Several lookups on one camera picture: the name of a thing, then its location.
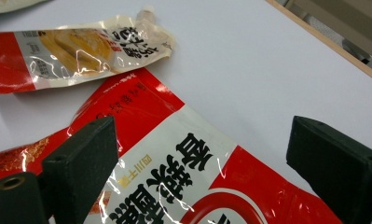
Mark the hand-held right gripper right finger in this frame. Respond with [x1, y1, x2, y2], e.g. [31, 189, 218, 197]
[285, 115, 372, 224]

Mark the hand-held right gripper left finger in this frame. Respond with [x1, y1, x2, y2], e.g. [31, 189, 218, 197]
[41, 116, 119, 224]

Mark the large red and white packet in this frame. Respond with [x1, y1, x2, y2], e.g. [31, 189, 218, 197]
[0, 67, 344, 224]

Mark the small red and yellow packet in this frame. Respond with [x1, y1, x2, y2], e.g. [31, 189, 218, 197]
[0, 8, 177, 94]

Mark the pale cream packet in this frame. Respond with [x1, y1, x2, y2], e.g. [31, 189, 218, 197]
[0, 0, 48, 16]

